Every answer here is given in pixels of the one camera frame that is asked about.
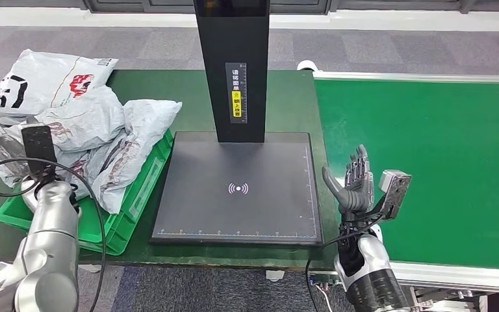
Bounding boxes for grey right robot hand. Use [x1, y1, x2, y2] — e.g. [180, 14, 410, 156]
[322, 144, 376, 215]

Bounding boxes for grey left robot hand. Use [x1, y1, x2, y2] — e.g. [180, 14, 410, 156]
[0, 101, 27, 161]

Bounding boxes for large white printed parcel bag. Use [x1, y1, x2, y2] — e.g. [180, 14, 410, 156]
[0, 48, 119, 127]

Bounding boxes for black inbound scanner machine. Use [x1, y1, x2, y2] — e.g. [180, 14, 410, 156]
[148, 0, 324, 248]

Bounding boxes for green plastic crate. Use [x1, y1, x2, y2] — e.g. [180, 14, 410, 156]
[0, 129, 175, 256]

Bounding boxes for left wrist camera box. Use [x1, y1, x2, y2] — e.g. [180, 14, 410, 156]
[21, 123, 58, 174]

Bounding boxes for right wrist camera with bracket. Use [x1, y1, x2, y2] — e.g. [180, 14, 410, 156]
[368, 169, 412, 221]

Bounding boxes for green conveyor belt with frame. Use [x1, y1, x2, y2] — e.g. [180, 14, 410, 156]
[309, 68, 499, 312]

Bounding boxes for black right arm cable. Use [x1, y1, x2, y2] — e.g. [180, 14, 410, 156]
[304, 217, 384, 312]

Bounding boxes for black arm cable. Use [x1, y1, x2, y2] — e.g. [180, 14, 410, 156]
[304, 217, 384, 312]
[0, 157, 107, 312]

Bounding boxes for thin white wire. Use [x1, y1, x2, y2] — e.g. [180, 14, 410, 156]
[315, 285, 333, 312]

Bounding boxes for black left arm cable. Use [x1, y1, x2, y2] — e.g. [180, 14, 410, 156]
[0, 157, 107, 312]

